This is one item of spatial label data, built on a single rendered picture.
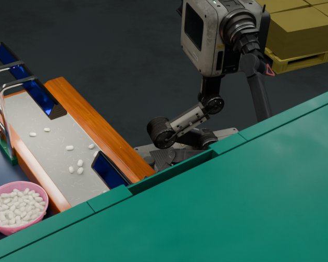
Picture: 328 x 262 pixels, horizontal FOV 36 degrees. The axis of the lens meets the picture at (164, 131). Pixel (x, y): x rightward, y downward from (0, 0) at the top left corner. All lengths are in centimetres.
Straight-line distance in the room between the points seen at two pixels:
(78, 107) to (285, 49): 229
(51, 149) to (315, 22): 286
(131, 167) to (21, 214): 53
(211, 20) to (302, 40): 247
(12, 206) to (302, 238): 166
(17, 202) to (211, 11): 116
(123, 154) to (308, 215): 168
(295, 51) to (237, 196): 382
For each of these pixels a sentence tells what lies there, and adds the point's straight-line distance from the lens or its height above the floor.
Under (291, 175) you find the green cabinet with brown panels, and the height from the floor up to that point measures 179.
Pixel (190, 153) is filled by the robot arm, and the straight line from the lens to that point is 214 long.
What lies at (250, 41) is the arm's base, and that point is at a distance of 213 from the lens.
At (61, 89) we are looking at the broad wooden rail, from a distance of 290.
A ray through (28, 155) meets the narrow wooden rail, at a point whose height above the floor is 76.
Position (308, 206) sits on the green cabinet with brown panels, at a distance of 86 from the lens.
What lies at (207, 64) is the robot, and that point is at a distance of 229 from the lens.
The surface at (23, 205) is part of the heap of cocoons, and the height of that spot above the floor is 74.
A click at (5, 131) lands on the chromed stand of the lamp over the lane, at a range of 246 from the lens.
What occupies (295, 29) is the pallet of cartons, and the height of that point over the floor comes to 40.
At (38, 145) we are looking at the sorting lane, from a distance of 257.
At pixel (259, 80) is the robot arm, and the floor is 130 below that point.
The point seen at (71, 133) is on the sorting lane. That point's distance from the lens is 262.
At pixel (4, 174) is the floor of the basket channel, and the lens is 255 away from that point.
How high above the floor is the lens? 239
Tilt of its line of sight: 39 degrees down
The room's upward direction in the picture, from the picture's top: 3 degrees clockwise
